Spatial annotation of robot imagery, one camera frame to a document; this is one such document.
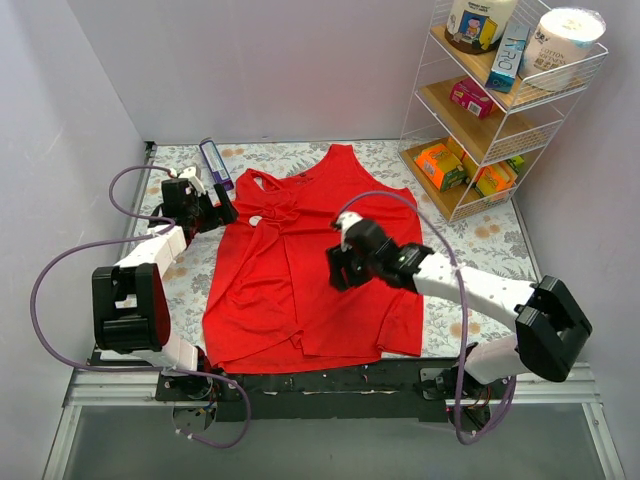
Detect red tank top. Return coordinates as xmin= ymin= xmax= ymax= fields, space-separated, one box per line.
xmin=202 ymin=144 xmax=424 ymax=374

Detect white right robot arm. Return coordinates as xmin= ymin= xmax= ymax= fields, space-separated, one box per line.
xmin=327 ymin=212 xmax=593 ymax=399

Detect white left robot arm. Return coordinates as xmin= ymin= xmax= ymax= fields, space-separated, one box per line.
xmin=92 ymin=174 xmax=238 ymax=400

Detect purple rectangular box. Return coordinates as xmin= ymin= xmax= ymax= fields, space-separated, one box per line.
xmin=198 ymin=138 xmax=234 ymax=191

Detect orange green snack box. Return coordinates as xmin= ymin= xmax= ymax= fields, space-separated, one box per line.
xmin=414 ymin=143 xmax=466 ymax=192

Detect orange box on shelf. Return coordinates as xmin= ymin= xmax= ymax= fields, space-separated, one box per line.
xmin=475 ymin=161 xmax=517 ymax=201

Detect pink tissue box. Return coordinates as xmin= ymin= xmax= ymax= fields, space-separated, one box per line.
xmin=449 ymin=77 xmax=494 ymax=119

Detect blue toothpaste box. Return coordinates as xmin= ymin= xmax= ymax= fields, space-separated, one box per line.
xmin=485 ymin=21 xmax=530 ymax=93

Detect cartoon toilet paper pack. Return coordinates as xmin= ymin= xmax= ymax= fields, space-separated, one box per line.
xmin=445 ymin=0 xmax=518 ymax=55

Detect white toilet paper roll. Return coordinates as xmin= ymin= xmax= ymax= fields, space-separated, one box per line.
xmin=518 ymin=7 xmax=606 ymax=92

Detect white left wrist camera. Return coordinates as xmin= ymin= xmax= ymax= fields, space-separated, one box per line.
xmin=169 ymin=165 xmax=206 ymax=196

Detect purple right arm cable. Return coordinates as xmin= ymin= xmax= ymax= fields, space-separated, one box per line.
xmin=337 ymin=190 xmax=517 ymax=446

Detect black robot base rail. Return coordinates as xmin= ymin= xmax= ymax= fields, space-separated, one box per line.
xmin=154 ymin=357 xmax=511 ymax=424

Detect aluminium frame rail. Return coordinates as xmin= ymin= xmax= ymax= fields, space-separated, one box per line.
xmin=44 ymin=362 xmax=625 ymax=479

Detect white wire shelf rack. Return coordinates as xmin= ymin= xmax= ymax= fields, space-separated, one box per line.
xmin=398 ymin=1 xmax=608 ymax=222

